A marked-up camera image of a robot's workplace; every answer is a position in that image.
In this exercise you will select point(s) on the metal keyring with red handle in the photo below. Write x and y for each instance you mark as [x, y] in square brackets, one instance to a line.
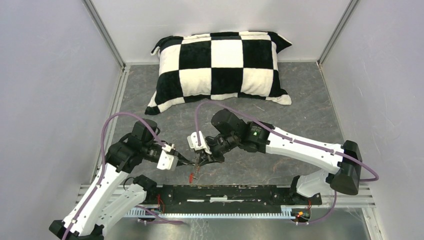
[195, 173]

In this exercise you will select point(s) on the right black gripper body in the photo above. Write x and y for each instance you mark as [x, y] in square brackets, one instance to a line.
[221, 145]

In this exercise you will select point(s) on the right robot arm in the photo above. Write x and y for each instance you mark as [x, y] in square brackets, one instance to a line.
[339, 164]

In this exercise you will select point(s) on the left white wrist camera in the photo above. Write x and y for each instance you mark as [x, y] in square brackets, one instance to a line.
[167, 160]

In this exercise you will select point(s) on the black white checkered pillow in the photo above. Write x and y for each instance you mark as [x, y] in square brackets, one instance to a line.
[218, 66]

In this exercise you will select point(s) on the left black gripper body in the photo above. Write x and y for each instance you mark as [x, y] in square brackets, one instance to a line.
[151, 151]

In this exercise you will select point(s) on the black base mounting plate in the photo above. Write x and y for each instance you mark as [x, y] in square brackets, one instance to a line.
[226, 199]

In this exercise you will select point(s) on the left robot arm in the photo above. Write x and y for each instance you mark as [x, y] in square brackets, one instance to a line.
[93, 216]

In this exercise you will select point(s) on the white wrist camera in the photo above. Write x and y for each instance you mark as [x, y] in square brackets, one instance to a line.
[197, 142]
[167, 160]

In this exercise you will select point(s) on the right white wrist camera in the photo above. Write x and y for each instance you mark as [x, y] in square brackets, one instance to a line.
[197, 142]

